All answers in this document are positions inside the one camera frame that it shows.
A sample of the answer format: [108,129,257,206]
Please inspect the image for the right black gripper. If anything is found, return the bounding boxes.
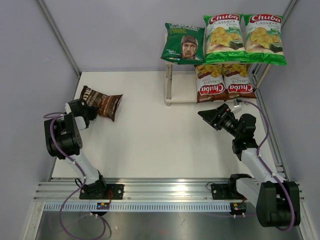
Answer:
[198,103,242,139]

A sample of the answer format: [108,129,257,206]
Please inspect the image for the brown Kettle sea salt bag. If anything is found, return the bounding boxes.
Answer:
[80,85,123,122]

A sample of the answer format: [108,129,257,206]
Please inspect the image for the brown Chuba cassava chips bag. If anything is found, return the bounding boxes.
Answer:
[222,63,257,99]

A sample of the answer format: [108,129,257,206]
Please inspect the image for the dark green Real chips bag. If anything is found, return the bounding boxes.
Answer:
[160,23,205,65]

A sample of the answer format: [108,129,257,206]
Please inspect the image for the green Chuba cassava chips bag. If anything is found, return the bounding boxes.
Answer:
[243,13,287,66]

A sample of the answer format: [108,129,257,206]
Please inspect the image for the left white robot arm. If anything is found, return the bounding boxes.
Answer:
[43,99,113,200]

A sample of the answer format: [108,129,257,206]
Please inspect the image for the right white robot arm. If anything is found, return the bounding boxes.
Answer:
[198,103,301,231]

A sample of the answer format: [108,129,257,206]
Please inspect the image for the white two-tier wooden shelf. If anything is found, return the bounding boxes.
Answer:
[164,32,272,107]

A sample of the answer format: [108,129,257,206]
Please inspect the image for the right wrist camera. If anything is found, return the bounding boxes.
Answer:
[231,98,242,113]

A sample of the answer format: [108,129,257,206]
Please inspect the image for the left aluminium frame post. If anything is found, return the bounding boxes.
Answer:
[35,0,82,79]

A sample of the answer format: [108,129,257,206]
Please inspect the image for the aluminium frame post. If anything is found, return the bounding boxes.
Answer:
[35,0,82,79]
[275,0,300,35]

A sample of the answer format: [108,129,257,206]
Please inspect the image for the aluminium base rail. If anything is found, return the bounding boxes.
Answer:
[32,177,306,213]

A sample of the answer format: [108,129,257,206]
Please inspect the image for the right aluminium frame post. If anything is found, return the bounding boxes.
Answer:
[275,0,300,35]

